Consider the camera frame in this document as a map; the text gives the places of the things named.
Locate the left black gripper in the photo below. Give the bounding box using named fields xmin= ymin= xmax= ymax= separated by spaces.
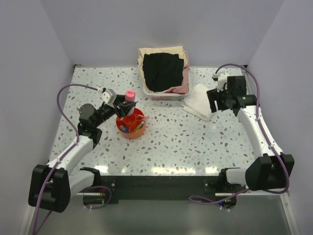
xmin=93 ymin=95 xmax=135 ymax=128

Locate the pink cap tube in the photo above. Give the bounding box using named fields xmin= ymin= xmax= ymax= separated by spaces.
xmin=125 ymin=90 xmax=136 ymax=102

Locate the orange round divided organizer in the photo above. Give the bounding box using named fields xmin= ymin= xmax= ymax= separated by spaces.
xmin=115 ymin=108 xmax=146 ymax=139

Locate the grey blue cap marker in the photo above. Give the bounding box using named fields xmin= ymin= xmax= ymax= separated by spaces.
xmin=119 ymin=125 xmax=129 ymax=134

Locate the orange white pen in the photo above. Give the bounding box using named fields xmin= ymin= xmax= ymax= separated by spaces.
xmin=138 ymin=115 xmax=149 ymax=120

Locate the colourful crayon pack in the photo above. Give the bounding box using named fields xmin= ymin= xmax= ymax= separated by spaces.
xmin=134 ymin=121 xmax=145 ymax=133

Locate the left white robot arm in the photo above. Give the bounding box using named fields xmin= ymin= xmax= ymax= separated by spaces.
xmin=28 ymin=91 xmax=136 ymax=212

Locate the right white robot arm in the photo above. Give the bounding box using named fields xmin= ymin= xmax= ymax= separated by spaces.
xmin=206 ymin=73 xmax=294 ymax=193

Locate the white folded towel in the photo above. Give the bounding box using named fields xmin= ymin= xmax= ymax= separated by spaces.
xmin=182 ymin=84 xmax=213 ymax=121

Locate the pink folded cloth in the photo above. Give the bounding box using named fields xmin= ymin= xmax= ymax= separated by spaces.
xmin=170 ymin=51 xmax=190 ymax=94

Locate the white plastic basket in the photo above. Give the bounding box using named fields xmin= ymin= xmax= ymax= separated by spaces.
xmin=140 ymin=73 xmax=191 ymax=100

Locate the red folded cloth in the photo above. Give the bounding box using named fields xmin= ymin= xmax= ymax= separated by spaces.
xmin=165 ymin=90 xmax=176 ymax=94

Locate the black folded cloth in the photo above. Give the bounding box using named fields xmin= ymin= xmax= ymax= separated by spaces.
xmin=142 ymin=52 xmax=184 ymax=92

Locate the beige folded cloth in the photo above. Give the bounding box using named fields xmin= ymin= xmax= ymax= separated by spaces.
xmin=138 ymin=46 xmax=190 ymax=76

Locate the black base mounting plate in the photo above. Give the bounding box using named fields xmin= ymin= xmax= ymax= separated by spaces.
xmin=95 ymin=175 xmax=239 ymax=204

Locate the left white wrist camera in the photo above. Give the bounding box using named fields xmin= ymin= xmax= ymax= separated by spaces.
xmin=97 ymin=88 xmax=117 ymax=106

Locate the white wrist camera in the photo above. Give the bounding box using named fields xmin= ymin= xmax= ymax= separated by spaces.
xmin=97 ymin=88 xmax=117 ymax=106
xmin=212 ymin=72 xmax=229 ymax=92

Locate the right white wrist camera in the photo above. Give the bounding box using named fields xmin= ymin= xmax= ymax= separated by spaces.
xmin=212 ymin=72 xmax=229 ymax=92

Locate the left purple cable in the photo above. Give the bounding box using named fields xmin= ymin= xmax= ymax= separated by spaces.
xmin=31 ymin=83 xmax=113 ymax=235

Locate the purple cable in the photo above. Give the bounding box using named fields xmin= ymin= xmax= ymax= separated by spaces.
xmin=31 ymin=83 xmax=113 ymax=235
xmin=188 ymin=63 xmax=291 ymax=211

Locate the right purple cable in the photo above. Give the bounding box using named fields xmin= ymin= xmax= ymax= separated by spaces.
xmin=188 ymin=63 xmax=291 ymax=211

